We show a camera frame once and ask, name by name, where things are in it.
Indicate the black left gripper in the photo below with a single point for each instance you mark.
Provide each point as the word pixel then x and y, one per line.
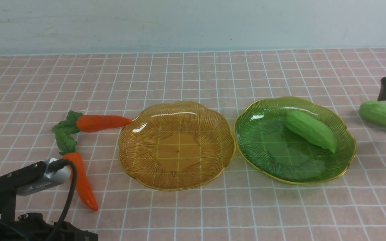
pixel 31 226

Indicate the green toy gourd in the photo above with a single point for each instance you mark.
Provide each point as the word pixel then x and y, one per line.
pixel 312 130
pixel 374 112

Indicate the toy carrot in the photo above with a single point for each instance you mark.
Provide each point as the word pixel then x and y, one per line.
pixel 67 149
pixel 76 122

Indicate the green ribbed plastic plate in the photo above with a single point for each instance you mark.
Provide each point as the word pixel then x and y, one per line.
pixel 265 142

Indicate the amber ribbed plastic plate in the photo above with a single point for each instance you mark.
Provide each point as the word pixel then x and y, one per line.
pixel 176 146

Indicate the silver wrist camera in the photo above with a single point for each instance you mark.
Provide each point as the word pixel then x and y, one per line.
pixel 48 179

